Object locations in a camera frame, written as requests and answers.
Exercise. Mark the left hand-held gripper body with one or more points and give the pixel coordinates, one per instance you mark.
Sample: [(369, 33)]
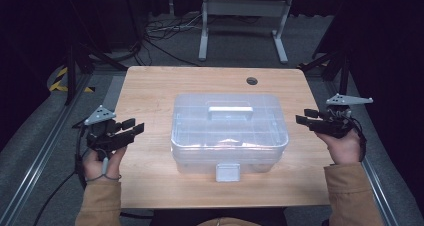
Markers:
[(106, 137)]

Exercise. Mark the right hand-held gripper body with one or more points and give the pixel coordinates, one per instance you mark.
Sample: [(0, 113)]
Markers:
[(335, 124)]

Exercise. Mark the clear plastic storage box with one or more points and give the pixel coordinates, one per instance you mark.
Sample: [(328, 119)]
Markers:
[(229, 136)]

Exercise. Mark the person's right hand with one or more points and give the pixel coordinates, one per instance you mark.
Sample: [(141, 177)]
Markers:
[(345, 149)]

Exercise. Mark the person's left hand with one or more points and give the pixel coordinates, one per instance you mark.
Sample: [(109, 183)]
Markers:
[(95, 166)]

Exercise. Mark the black metal stand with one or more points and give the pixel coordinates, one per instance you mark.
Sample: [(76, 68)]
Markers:
[(70, 72), (343, 72)]

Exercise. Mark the yellow black hazard tape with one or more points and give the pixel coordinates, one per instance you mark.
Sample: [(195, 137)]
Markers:
[(56, 86)]

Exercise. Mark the person's lap tan clothing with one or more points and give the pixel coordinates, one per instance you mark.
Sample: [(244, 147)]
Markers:
[(230, 222)]

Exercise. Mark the aluminium floor rail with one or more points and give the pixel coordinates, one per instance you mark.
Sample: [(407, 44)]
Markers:
[(376, 179), (40, 159)]

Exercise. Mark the white metal table frame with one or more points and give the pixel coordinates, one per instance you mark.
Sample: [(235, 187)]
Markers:
[(245, 7)]

